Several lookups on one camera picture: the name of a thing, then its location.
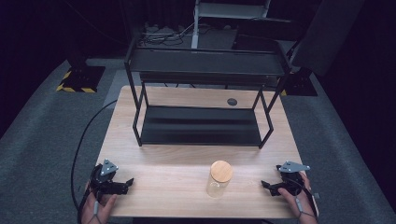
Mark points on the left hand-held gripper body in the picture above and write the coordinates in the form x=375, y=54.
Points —
x=104, y=177

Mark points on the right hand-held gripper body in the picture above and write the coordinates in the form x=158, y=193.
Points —
x=292, y=179

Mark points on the glass jar with wooden lid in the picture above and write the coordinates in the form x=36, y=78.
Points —
x=220, y=179

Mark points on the black two-tier metal shelf rack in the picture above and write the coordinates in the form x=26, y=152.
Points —
x=202, y=62

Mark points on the person's right hand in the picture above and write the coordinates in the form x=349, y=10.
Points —
x=299, y=202

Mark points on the person's left hand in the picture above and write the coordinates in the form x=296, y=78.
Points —
x=101, y=207

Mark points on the black base with yellow stripes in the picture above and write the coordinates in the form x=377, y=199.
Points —
x=300, y=84
x=81, y=79

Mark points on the dark flat panel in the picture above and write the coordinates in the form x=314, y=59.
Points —
x=327, y=34

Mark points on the white metal stand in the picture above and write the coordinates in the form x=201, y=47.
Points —
x=230, y=11

